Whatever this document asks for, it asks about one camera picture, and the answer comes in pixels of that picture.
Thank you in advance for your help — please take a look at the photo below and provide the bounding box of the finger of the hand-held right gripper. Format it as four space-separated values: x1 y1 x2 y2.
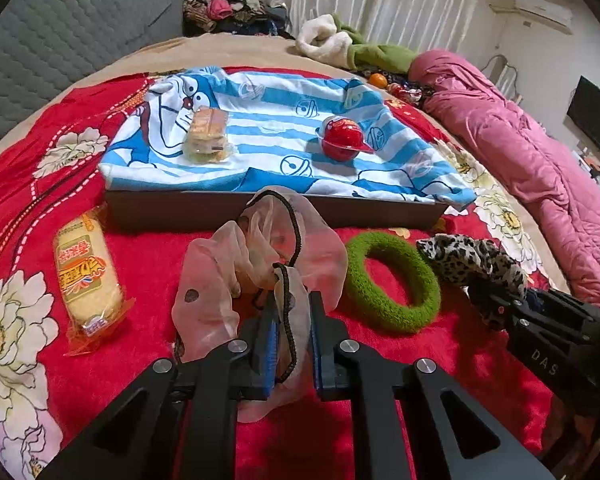
467 280 531 333
525 287 600 328

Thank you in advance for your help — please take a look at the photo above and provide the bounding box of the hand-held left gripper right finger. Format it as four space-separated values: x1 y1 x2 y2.
307 290 556 480

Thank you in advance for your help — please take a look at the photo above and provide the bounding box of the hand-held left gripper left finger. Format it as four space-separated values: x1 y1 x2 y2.
37 305 281 480

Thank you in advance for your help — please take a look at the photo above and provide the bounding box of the leopard print scrunchie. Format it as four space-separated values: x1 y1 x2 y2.
416 234 530 331

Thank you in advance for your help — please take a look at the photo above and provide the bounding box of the green fuzzy scrunchie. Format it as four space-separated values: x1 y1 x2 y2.
344 231 442 334

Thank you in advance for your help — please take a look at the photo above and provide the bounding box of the pink sheer scrunchie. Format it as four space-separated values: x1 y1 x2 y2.
171 186 349 423

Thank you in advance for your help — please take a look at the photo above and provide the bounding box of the dark shallow tray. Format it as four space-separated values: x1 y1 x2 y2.
104 187 447 235

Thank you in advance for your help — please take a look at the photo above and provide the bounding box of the yellow rice cracker packet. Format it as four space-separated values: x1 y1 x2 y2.
52 204 136 357

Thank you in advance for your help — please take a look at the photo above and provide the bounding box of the red toy egg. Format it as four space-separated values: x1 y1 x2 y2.
316 114 376 162

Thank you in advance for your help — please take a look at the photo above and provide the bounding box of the clear sandwich biscuit packet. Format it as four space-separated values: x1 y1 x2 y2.
182 107 236 166

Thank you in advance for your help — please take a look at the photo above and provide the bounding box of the red floral blanket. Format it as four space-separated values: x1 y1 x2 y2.
0 67 556 480

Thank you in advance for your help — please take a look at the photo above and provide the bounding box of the pink quilt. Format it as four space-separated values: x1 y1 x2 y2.
409 50 600 311

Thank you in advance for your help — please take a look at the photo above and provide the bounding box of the black television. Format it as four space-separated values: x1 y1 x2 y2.
566 75 600 166

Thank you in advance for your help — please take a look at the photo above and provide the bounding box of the blue striped cartoon towel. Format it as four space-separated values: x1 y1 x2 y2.
99 65 478 211

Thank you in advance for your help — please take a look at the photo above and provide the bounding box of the dark patterned cloth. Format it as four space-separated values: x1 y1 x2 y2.
360 65 431 101

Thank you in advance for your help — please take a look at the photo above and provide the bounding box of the green white plush garment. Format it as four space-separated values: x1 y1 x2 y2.
295 12 421 73

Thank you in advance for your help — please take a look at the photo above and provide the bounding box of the white air conditioner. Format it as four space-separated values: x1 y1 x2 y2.
512 0 573 36

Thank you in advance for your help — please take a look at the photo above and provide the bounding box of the white pleated curtain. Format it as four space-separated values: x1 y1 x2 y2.
260 0 486 61

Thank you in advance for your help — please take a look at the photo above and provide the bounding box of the pile of clothes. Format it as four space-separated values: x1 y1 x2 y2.
182 0 293 38

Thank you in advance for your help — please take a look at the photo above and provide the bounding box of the grey quilted headboard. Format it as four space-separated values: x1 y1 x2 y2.
0 0 186 161

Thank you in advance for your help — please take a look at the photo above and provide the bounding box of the metal frame chair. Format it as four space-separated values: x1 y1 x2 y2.
480 54 523 103

